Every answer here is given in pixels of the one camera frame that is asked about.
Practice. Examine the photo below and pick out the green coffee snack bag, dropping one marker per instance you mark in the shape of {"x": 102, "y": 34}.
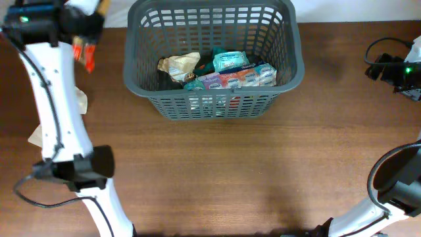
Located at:
{"x": 205, "y": 64}

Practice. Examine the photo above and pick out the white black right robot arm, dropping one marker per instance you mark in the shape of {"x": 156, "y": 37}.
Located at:
{"x": 393, "y": 184}

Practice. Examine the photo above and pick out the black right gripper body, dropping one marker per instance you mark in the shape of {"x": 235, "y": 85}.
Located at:
{"x": 406, "y": 78}

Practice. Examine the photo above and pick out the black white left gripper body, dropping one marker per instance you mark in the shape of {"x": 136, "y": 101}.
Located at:
{"x": 93, "y": 24}

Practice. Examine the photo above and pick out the Kleenex tissue multipack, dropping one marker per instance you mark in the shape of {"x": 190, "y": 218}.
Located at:
{"x": 252, "y": 75}

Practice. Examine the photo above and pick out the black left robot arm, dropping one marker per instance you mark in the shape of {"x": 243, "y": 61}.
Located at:
{"x": 50, "y": 36}

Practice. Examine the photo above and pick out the beige brown pouch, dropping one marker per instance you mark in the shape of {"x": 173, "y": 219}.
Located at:
{"x": 178, "y": 67}

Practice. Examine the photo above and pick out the light blue tissue pack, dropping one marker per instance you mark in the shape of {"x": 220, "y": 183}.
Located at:
{"x": 228, "y": 60}

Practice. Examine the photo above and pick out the grey plastic basket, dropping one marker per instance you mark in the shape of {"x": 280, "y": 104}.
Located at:
{"x": 159, "y": 29}

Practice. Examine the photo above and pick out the San Remo spaghetti packet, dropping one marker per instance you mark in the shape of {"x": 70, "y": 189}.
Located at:
{"x": 91, "y": 18}

